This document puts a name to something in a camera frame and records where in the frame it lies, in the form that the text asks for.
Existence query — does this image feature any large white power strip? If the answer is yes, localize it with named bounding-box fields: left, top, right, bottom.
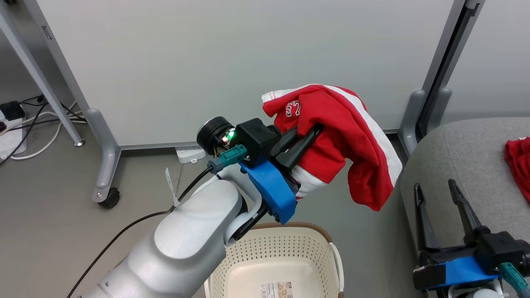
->
left=0, top=118, right=28, bottom=160

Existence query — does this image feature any grey metal table leg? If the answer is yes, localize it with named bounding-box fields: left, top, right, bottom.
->
left=0, top=0, right=86, bottom=147

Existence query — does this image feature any narrow white partition grey frame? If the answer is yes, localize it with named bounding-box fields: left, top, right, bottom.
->
left=415, top=0, right=530, bottom=139

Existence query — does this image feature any small white power strip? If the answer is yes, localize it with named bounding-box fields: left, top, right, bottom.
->
left=175, top=146, right=207, bottom=165

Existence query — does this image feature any teal left camera cable plug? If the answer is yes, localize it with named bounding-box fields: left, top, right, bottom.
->
left=207, top=144, right=248, bottom=174

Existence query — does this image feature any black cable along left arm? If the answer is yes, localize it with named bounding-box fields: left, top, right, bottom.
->
left=65, top=167, right=214, bottom=298

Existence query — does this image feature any white cable tie tag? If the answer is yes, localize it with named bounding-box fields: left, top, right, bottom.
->
left=164, top=167, right=181, bottom=208

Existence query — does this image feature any long white floor cable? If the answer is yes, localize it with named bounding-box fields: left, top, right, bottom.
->
left=10, top=101, right=88, bottom=161

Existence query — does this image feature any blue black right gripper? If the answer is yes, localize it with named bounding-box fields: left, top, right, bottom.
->
left=413, top=179, right=500, bottom=291

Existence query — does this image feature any red jersey with white band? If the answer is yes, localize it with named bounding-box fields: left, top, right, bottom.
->
left=262, top=84, right=403, bottom=212

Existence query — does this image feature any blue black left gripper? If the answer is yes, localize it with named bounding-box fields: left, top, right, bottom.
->
left=239, top=124, right=323, bottom=225

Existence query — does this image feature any teal camera cable plug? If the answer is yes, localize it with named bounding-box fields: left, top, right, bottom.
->
left=498, top=262, right=530, bottom=296
left=207, top=144, right=248, bottom=174

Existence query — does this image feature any paper label inside basket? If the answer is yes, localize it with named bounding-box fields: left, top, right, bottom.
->
left=260, top=281, right=294, bottom=298

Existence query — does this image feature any grey fabric sofa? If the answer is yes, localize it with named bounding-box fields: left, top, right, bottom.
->
left=399, top=117, right=530, bottom=298

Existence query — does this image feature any large white partition grey frame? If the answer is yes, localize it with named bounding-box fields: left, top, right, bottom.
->
left=23, top=0, right=467, bottom=204

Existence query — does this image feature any black caster wheel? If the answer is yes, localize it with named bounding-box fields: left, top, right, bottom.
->
left=98, top=187, right=121, bottom=209

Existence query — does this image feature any red garment with thin stripes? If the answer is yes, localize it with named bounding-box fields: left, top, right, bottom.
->
left=504, top=138, right=530, bottom=204

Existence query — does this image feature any black floor cables bundle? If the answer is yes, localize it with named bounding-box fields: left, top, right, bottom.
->
left=0, top=95, right=88, bottom=167

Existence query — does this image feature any white perforated laundry basket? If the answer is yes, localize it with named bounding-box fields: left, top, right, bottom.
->
left=204, top=222, right=345, bottom=298

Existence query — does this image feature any teal right camera cable plug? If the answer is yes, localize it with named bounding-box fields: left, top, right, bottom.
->
left=498, top=262, right=530, bottom=296

